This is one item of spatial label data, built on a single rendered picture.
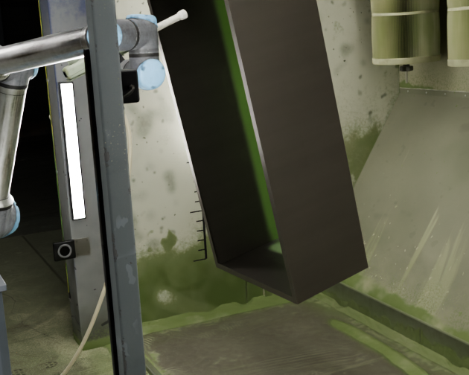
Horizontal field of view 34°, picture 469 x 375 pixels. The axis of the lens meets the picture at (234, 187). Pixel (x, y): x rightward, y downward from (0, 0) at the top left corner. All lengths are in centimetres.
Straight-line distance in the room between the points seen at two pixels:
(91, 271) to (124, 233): 208
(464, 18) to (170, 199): 157
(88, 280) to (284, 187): 133
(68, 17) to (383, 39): 149
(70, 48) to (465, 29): 174
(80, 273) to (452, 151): 186
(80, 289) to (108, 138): 218
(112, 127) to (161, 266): 228
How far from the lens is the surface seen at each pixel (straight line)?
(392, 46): 382
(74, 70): 257
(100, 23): 158
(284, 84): 269
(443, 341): 343
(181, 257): 385
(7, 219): 293
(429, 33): 385
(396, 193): 398
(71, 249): 364
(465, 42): 339
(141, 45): 230
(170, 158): 373
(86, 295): 374
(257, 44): 263
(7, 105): 274
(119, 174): 161
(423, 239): 370
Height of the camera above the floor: 145
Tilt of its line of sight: 11 degrees down
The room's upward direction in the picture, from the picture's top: 3 degrees counter-clockwise
